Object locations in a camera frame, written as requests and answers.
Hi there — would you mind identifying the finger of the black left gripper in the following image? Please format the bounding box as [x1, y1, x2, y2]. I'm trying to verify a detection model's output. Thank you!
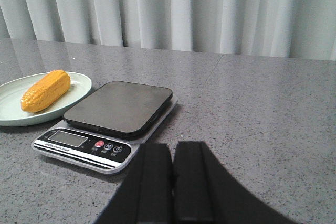
[173, 141, 293, 223]
[97, 144, 173, 223]

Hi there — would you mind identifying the orange plastic corn cob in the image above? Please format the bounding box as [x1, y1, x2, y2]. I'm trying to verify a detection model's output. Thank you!
[20, 70, 70, 113]

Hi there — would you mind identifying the silver digital kitchen scale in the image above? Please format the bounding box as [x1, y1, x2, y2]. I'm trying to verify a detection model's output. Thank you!
[32, 81, 177, 174]

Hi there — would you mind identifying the pale green round plate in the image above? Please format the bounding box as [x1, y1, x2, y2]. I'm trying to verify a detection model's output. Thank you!
[1, 70, 92, 127]

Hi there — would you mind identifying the white pleated curtain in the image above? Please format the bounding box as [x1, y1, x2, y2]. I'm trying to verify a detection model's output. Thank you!
[1, 0, 335, 60]

